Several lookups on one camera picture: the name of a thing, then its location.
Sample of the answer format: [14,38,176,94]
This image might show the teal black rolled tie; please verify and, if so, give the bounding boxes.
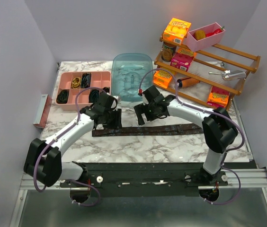
[89,89,100,103]

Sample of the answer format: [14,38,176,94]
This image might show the pink box middle shelf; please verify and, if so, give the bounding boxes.
[170,48,197,71]

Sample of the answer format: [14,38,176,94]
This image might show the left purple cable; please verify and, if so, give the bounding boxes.
[33,87,106,208]

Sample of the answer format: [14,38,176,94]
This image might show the orange box lower left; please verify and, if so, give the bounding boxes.
[153,67,176,88]

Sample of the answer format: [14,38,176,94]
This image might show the black yellow rolled tie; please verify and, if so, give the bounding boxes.
[103,87,110,93]

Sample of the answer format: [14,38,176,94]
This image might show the blue transparent plastic tub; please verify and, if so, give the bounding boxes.
[111,53,153,102]

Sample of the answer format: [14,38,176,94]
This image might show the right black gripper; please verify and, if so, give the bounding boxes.
[133,101,164,125]

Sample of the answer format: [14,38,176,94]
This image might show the pink white box at wall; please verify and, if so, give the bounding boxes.
[33,94,52,129]

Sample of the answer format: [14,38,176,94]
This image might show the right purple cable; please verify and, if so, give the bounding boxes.
[137,68,246,206]

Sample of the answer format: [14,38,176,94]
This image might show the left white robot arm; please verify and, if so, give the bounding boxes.
[24,92,121,192]

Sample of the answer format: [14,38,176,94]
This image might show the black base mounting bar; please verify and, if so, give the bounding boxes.
[60,162,229,198]

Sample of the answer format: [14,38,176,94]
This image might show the purple cable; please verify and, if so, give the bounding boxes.
[33,87,106,208]
[137,68,246,206]

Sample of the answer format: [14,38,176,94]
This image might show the wooden tiered shelf rack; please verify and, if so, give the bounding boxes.
[154,44,261,110]

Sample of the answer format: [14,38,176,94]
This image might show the brown round toy fruit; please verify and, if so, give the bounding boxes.
[194,30,206,41]

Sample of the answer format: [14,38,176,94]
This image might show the metal scoop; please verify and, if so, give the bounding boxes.
[208,70,247,81]

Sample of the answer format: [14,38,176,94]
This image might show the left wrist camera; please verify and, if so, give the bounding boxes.
[111,96,121,108]

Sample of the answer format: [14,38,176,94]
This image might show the orange box top shelf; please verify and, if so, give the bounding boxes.
[162,18,192,44]

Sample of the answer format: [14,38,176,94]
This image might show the orange pump bottle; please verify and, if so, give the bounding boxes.
[177,78,200,88]

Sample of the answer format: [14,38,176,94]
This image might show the pink compartment organizer tray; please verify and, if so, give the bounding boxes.
[55,71,111,111]

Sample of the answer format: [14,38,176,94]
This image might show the yellow label can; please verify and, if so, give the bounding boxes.
[161,42,177,62]

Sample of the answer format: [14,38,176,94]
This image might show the pink rectangular bin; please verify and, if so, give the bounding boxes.
[185,22,225,52]

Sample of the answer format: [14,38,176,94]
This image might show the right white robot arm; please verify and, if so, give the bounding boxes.
[134,86,238,185]

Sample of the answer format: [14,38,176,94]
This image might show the aluminium rail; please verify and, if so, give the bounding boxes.
[20,168,267,190]

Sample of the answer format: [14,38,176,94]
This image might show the red toy pepper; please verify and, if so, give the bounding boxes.
[205,27,224,37]

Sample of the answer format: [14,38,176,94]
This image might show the dark blue rolled tie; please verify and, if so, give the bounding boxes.
[81,72,91,88]

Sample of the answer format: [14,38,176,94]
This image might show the orange pink box lower right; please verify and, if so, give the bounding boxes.
[206,86,230,108]

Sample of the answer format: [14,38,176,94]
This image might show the dark green rolled tie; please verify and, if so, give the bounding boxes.
[56,89,69,104]

